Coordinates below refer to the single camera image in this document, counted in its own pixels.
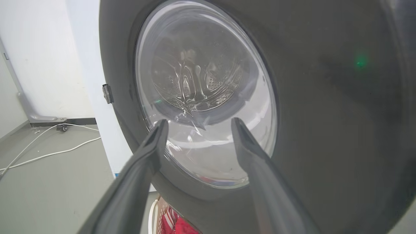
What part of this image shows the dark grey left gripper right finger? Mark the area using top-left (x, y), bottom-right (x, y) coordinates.
top-left (231, 117), bottom-right (320, 234)

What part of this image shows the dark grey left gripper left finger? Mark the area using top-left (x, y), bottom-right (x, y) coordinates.
top-left (77, 119), bottom-right (169, 234)

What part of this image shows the grey round washing machine door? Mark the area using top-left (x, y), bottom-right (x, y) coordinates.
top-left (99, 0), bottom-right (416, 234)

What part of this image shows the white washing machine body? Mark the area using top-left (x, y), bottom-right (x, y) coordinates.
top-left (65, 0), bottom-right (157, 192)

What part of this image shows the grey door latch hook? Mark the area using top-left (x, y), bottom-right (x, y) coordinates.
top-left (102, 84), bottom-right (114, 104)

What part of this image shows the white laundry basket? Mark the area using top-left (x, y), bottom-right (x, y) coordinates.
top-left (148, 195), bottom-right (169, 234)

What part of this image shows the red and white clothing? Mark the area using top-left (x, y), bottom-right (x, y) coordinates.
top-left (160, 208), bottom-right (199, 234)

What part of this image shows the white floor cable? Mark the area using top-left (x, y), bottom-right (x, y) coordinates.
top-left (0, 136), bottom-right (102, 172)
top-left (0, 123), bottom-right (99, 177)

